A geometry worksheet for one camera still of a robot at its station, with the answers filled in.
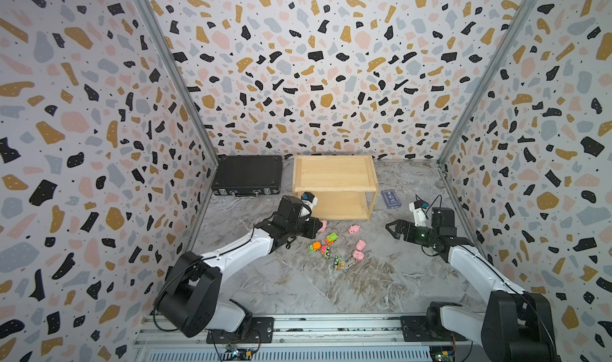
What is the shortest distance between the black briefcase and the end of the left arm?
0.35m

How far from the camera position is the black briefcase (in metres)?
1.06

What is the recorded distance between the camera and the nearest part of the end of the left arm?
75cm
